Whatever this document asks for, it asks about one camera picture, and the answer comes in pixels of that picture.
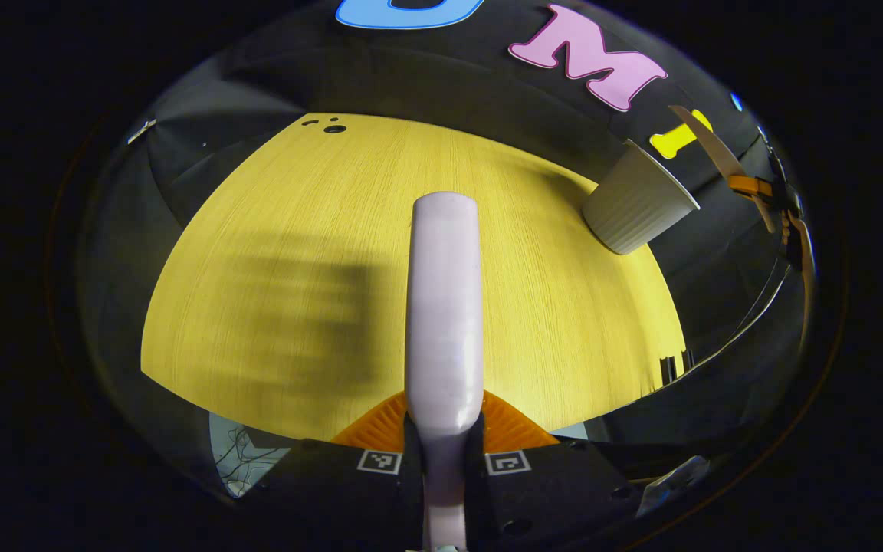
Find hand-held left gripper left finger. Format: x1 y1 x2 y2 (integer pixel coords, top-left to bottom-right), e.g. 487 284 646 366
256 391 427 552

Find wooden desktop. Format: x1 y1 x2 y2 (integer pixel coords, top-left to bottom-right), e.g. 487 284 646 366
140 113 688 443

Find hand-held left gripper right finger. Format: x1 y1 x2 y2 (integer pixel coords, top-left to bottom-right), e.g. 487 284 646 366
466 389 643 552

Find lilac plastic dustpan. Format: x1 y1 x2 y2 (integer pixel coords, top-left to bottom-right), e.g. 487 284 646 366
669 105 749 185

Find black table clamp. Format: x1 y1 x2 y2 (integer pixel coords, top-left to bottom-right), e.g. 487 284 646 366
658 349 697 386

